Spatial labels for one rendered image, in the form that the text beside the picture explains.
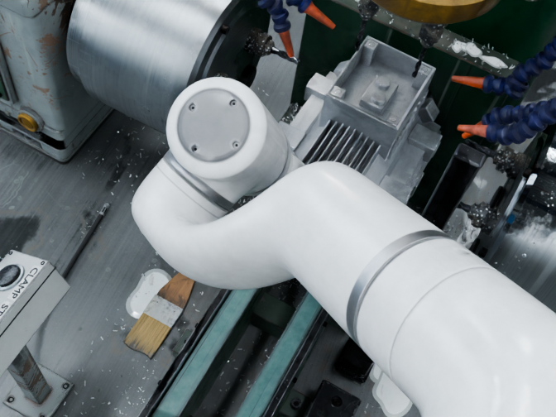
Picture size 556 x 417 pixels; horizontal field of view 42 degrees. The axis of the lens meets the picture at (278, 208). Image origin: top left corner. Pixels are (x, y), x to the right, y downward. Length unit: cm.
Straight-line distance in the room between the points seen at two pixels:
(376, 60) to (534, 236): 31
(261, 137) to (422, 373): 26
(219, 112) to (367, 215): 18
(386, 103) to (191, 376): 43
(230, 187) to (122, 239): 57
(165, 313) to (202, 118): 56
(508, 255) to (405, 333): 51
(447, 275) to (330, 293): 8
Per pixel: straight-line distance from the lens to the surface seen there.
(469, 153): 77
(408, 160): 97
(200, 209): 63
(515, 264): 91
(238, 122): 59
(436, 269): 42
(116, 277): 115
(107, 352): 110
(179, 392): 95
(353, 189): 49
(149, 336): 110
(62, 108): 117
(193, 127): 59
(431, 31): 83
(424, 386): 40
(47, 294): 87
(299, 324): 99
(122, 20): 99
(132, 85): 100
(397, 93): 97
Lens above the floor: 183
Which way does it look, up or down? 59 degrees down
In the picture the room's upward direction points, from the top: 11 degrees clockwise
